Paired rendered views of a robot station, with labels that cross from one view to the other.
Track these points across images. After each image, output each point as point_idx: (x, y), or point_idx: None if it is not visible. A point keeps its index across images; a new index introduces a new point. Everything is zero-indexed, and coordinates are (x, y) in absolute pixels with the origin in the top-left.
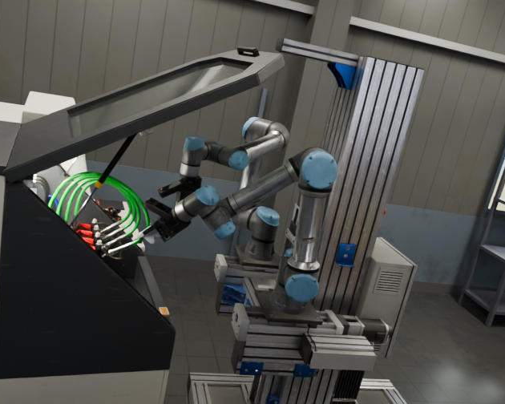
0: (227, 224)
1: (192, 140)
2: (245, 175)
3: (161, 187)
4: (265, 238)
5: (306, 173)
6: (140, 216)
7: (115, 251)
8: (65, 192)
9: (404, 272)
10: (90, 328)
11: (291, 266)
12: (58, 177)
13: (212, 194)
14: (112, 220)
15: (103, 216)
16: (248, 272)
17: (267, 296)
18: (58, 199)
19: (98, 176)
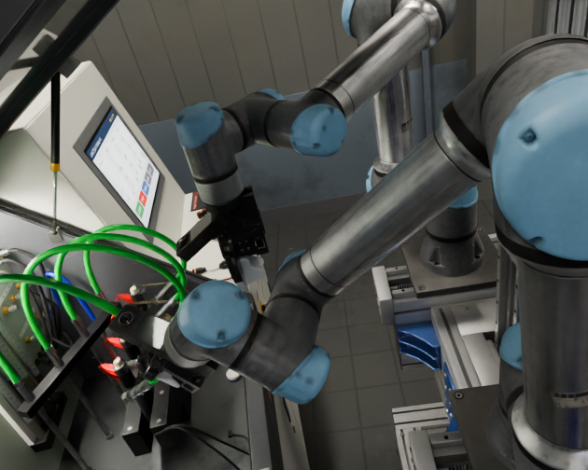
0: (297, 376)
1: (185, 124)
2: (380, 117)
3: (179, 239)
4: (455, 234)
5: (522, 212)
6: (180, 285)
7: (131, 396)
8: (21, 296)
9: None
10: None
11: (527, 452)
12: (48, 239)
13: (221, 313)
14: (173, 268)
15: (153, 270)
16: (438, 299)
17: (479, 415)
18: (69, 270)
19: (61, 250)
